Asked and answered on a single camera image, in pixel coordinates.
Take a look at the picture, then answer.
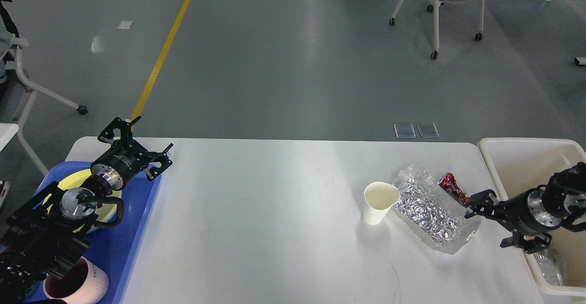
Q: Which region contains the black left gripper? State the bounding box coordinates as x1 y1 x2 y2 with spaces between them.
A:
91 116 174 190

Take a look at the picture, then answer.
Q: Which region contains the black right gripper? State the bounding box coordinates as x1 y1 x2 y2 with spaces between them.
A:
463 189 562 254

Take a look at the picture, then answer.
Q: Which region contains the yellow plastic plate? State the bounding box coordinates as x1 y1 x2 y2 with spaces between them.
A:
58 168 123 223

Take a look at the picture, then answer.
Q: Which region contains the aluminium foil front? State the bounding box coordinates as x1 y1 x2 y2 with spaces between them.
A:
533 245 567 287

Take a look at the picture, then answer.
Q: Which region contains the pink ceramic mug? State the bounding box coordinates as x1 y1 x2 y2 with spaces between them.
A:
43 256 109 304

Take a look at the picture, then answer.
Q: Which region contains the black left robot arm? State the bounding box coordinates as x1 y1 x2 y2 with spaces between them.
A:
1 116 173 304

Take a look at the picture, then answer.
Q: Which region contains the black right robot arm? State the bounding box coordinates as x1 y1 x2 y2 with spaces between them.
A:
464 162 586 254

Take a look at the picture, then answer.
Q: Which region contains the beige plastic bin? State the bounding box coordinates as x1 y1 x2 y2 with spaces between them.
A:
477 138 586 303

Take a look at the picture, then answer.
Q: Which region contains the crushed red soda can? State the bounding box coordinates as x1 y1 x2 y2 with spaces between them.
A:
438 172 469 207

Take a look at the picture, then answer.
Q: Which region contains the blue plastic tray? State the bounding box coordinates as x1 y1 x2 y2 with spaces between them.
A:
18 161 162 304

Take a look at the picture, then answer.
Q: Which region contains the right floor socket plate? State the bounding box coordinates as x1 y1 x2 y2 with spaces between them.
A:
417 122 440 138

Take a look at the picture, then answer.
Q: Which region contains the floor socket plate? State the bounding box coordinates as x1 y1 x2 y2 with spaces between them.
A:
393 123 417 139
417 122 440 138

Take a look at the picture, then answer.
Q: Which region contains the small white side table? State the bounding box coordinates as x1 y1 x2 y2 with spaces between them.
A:
0 123 19 151

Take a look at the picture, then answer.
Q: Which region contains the white office chair left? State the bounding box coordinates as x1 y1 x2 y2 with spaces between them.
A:
1 6 88 175

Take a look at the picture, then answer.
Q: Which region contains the white paper cup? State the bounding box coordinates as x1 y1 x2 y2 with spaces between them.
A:
362 181 400 225

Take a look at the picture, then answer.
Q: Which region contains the left floor socket plate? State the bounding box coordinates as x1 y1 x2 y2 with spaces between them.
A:
393 123 417 139

